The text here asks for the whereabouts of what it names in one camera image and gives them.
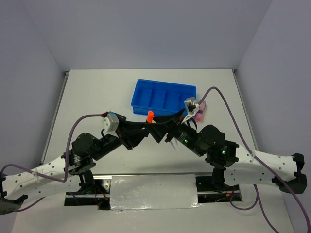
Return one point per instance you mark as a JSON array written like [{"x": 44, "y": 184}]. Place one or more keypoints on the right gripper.
[{"x": 176, "y": 120}]

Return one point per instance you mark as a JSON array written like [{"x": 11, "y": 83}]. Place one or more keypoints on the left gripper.
[{"x": 130, "y": 133}]

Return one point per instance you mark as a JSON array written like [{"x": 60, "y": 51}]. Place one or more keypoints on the orange cap black highlighter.
[{"x": 150, "y": 116}]

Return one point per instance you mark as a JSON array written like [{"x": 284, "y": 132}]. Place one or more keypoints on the blue cap black highlighter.
[{"x": 118, "y": 115}]

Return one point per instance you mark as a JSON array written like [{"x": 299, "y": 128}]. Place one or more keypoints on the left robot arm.
[{"x": 47, "y": 179}]

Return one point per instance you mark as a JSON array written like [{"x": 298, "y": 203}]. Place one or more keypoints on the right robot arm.
[{"x": 233, "y": 163}]

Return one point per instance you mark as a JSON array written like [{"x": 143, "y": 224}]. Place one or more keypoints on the blue compartment tray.
[{"x": 162, "y": 98}]

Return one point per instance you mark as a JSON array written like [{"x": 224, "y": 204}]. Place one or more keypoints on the pink glue bottle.
[{"x": 200, "y": 114}]

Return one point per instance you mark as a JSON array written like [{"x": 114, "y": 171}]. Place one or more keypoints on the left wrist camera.
[{"x": 111, "y": 123}]

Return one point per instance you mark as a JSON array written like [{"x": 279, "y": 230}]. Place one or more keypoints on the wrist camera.
[
  {"x": 192, "y": 107},
  {"x": 111, "y": 123}
]

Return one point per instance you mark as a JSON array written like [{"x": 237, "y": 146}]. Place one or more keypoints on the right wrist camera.
[{"x": 192, "y": 107}]

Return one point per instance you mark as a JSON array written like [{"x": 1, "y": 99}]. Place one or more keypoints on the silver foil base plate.
[{"x": 152, "y": 192}]

